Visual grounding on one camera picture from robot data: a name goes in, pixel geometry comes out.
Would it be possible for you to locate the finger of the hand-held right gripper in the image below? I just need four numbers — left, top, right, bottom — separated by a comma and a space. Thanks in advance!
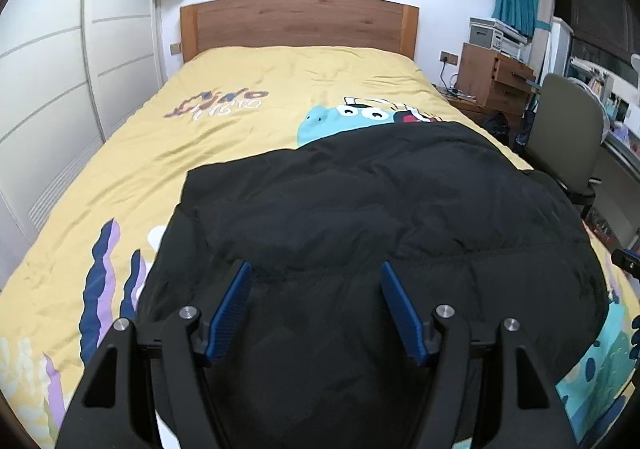
612, 249, 640, 282

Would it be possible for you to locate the wooden headboard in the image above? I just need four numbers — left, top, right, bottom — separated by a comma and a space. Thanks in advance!
180, 0, 420, 64

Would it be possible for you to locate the grey chair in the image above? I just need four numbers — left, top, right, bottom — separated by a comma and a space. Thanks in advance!
520, 73, 608, 217

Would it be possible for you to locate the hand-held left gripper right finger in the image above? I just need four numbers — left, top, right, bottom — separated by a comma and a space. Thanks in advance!
381, 260, 581, 449

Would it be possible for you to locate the white printer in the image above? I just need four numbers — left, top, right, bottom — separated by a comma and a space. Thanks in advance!
469, 16, 528, 61

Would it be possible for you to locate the black cable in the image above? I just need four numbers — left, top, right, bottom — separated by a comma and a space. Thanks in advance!
439, 63, 458, 94

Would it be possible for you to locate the white wardrobe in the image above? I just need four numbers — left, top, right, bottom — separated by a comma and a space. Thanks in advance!
0, 0, 166, 280

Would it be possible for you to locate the cluttered white desk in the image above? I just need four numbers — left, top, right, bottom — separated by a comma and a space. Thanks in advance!
597, 54, 640, 180

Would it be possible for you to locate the yellow printed blanket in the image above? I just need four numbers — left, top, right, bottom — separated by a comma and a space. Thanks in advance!
0, 46, 640, 449

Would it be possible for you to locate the wooden nightstand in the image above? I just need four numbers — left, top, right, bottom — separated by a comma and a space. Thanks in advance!
457, 43, 536, 117

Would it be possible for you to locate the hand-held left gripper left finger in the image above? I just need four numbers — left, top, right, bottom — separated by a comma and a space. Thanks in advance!
54, 259, 254, 449

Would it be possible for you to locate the black puffer jacket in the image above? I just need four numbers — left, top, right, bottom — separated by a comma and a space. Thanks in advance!
136, 122, 611, 449

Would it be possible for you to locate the black bag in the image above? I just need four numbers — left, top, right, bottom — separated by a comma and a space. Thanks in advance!
482, 112, 511, 145

